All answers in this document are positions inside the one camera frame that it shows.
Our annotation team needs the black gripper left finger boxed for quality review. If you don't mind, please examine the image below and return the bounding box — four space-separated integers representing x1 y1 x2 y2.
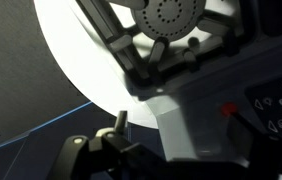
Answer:
46 110 149 180

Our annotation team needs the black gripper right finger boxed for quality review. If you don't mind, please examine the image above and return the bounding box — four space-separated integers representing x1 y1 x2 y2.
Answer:
226 112 282 180

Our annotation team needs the black stove keypad panel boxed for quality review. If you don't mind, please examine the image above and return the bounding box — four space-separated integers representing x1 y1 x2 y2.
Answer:
244 71 282 143

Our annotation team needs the red round stove button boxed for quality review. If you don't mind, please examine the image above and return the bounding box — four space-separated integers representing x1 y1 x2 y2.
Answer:
221 102 239 117

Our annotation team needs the grey toy stove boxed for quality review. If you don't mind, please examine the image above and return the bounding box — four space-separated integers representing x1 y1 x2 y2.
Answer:
70 0 282 165

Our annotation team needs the black stove burner grate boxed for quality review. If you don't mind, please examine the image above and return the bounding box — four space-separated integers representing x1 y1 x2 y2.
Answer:
75 0 249 85

